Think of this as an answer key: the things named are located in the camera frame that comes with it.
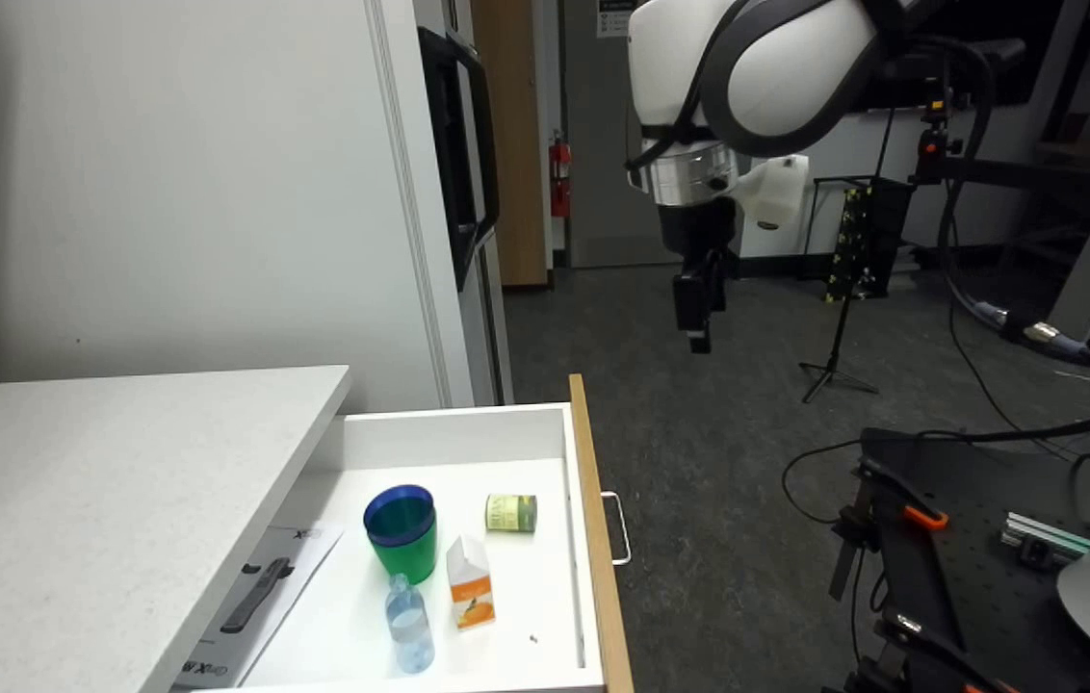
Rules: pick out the clear plastic water bottle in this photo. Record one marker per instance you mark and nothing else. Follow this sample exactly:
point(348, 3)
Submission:
point(410, 638)

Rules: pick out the wooden wall panel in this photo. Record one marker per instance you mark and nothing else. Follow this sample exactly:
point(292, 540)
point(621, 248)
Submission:
point(512, 139)

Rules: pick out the small orange bottle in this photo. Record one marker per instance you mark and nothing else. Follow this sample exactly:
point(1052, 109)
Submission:
point(471, 589)

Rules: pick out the grey door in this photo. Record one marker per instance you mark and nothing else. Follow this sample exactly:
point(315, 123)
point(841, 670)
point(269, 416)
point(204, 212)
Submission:
point(593, 155)

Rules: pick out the wooden front white drawer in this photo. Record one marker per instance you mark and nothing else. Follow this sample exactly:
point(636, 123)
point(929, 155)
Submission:
point(525, 601)

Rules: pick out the black drawer slide rail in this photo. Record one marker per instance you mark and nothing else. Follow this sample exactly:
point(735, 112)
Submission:
point(255, 594)

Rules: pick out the blue green plastic cup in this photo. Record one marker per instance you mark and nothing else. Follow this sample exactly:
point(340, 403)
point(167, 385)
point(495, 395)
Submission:
point(403, 543)

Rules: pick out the black camera on boom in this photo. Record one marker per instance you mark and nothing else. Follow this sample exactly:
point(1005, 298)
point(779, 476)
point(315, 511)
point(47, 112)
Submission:
point(1028, 180)

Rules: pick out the orange clamp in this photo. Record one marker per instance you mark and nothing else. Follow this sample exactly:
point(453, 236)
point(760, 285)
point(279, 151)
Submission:
point(927, 517)

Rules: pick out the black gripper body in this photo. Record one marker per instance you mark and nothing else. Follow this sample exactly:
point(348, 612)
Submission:
point(697, 231)

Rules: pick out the teal white tool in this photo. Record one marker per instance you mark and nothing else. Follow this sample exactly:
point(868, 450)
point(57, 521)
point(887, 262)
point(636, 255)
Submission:
point(1049, 534)

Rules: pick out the black light stand tripod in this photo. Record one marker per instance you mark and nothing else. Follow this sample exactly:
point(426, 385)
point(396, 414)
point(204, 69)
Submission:
point(841, 349)

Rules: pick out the black refrigerator dispenser panel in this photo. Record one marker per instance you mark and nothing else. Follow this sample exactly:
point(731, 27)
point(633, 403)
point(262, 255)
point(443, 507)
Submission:
point(458, 155)

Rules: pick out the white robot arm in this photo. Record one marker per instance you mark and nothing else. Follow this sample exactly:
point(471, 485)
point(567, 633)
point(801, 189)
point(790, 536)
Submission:
point(788, 78)

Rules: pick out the red fire extinguisher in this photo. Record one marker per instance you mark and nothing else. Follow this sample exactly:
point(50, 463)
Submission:
point(558, 180)

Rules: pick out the white paper notice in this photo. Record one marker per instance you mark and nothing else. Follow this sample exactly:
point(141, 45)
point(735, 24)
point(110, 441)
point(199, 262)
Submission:
point(613, 17)

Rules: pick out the black LED light panel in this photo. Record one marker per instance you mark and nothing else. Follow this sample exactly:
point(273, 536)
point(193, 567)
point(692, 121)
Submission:
point(868, 242)

